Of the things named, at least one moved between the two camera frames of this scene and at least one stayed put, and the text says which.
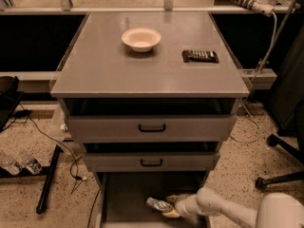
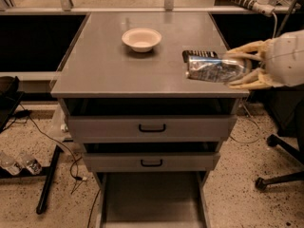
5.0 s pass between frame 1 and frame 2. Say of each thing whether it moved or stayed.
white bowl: stayed
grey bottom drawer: stayed
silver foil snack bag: moved
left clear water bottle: stayed
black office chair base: stayed
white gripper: moved
